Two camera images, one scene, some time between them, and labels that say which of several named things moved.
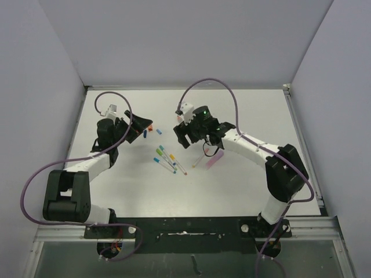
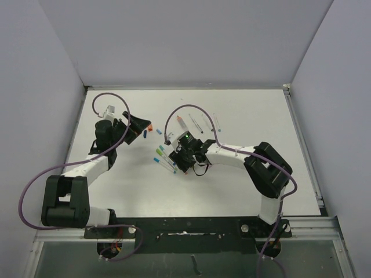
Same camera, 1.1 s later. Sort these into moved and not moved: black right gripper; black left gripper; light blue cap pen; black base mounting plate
Moved: black right gripper
Not moved: black base mounting plate; black left gripper; light blue cap pen
